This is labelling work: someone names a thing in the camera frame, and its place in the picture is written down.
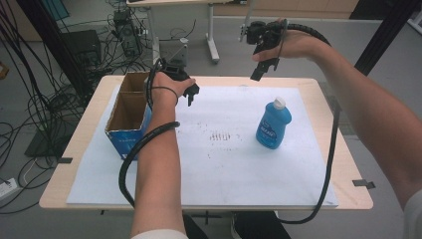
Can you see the wooden cabinet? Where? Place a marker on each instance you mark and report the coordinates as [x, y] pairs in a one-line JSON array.
[[298, 8]]

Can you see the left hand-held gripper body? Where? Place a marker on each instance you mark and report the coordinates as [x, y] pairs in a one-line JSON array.
[[174, 68]]

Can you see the black flat stand base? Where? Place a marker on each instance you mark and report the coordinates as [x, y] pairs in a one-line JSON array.
[[46, 144]]

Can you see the person's leg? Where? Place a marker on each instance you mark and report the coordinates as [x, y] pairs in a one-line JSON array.
[[195, 229], [262, 225]]

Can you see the person's right leg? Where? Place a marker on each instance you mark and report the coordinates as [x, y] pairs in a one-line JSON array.
[[262, 225]]

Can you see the white left shirt sleeve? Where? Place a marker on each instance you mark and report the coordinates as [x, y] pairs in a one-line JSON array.
[[159, 235]]

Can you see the black equipment box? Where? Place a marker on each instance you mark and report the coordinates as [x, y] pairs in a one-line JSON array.
[[83, 46]]

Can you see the black metal stand post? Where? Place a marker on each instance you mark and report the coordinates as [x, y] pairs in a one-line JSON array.
[[56, 49]]

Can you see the blue plastic bottle white cap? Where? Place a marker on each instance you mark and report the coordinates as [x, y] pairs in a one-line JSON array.
[[272, 127]]

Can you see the white power strip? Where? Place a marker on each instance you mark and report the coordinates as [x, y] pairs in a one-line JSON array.
[[7, 188]]

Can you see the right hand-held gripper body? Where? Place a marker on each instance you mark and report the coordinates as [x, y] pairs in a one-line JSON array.
[[265, 36]]

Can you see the person's left hand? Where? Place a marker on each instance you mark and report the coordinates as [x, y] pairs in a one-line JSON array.
[[164, 91]]

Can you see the person's left leg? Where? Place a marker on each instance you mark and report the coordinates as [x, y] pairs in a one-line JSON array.
[[195, 229]]

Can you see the white right shirt sleeve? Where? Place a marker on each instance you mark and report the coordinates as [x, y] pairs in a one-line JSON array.
[[414, 215]]

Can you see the white desk with legs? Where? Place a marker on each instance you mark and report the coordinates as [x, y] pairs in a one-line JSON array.
[[212, 36]]

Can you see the person's right hand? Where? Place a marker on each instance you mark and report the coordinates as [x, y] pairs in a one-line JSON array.
[[298, 46]]

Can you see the black tape strip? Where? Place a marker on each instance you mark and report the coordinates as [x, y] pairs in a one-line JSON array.
[[364, 183], [65, 160]]

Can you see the grey floor mat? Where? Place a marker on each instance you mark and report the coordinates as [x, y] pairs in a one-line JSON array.
[[340, 113]]

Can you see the white shirt sleeve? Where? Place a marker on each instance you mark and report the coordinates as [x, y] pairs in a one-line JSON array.
[[159, 235], [414, 215]]

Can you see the blue cardboard box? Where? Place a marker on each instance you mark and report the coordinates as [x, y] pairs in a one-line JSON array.
[[130, 114]]

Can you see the white paper mat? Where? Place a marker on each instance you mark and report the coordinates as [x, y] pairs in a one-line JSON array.
[[232, 166]]

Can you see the black metal frame post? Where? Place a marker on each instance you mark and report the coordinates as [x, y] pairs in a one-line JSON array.
[[384, 36]]

